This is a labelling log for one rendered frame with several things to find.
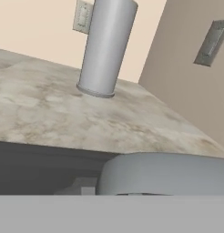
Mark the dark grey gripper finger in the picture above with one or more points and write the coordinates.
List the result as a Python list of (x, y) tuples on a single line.
[(83, 185)]

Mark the dark grey sink basin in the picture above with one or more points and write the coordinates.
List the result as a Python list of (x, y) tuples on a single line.
[(41, 167)]

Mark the beige wall socket plate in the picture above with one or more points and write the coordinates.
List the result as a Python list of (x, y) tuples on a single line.
[(82, 16)]

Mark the grey wall socket plate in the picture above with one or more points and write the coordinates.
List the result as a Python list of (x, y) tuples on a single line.
[(211, 44)]

